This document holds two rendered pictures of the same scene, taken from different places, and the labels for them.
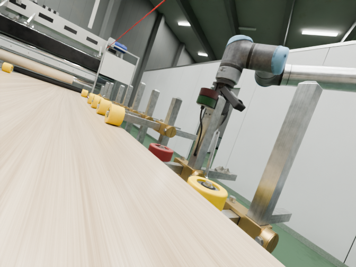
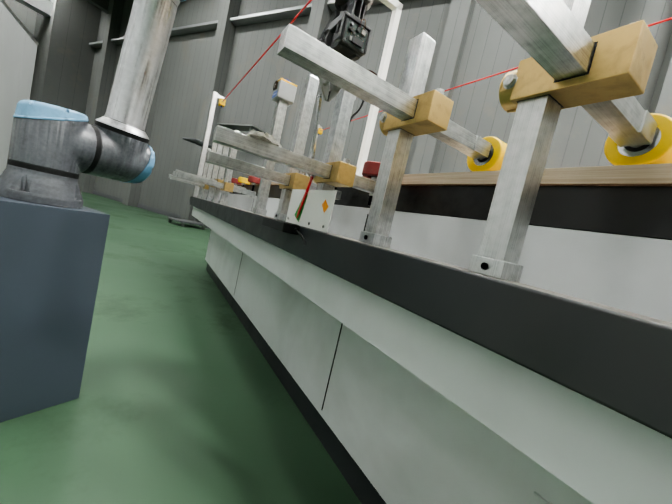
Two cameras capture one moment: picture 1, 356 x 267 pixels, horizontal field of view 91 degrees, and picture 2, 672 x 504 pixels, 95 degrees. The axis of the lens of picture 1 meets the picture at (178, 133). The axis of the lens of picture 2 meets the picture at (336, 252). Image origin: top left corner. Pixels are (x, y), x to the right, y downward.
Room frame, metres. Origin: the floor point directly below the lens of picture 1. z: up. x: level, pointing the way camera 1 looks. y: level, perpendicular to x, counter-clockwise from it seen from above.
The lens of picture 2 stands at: (1.40, 0.01, 0.72)
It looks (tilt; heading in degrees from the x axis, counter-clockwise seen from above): 4 degrees down; 182
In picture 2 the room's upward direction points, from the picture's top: 13 degrees clockwise
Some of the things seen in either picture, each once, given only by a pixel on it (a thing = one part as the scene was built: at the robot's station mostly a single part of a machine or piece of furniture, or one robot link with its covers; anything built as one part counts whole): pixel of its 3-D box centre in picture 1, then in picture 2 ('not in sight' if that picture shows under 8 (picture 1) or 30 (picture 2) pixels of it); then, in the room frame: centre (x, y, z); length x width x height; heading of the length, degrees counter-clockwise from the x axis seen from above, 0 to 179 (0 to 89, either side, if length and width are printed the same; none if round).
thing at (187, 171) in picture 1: (187, 171); (333, 175); (0.60, -0.07, 0.85); 0.13 x 0.06 x 0.05; 35
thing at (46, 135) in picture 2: not in sight; (54, 137); (0.55, -0.89, 0.79); 0.17 x 0.15 x 0.18; 157
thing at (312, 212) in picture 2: not in sight; (307, 208); (0.58, -0.13, 0.75); 0.26 x 0.01 x 0.10; 35
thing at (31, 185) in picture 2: not in sight; (42, 184); (0.56, -0.89, 0.65); 0.19 x 0.19 x 0.10
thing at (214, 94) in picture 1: (208, 94); not in sight; (0.56, -0.05, 1.11); 0.06 x 0.06 x 0.02
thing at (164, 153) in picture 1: (156, 162); (374, 184); (0.55, 0.03, 0.85); 0.08 x 0.08 x 0.11
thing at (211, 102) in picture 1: (205, 101); not in sight; (0.56, -0.05, 1.09); 0.06 x 0.06 x 0.02
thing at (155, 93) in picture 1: (143, 129); (532, 131); (1.00, 0.20, 0.89); 0.03 x 0.03 x 0.48; 35
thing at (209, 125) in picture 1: (195, 163); (331, 160); (0.59, -0.09, 0.89); 0.03 x 0.03 x 0.48; 35
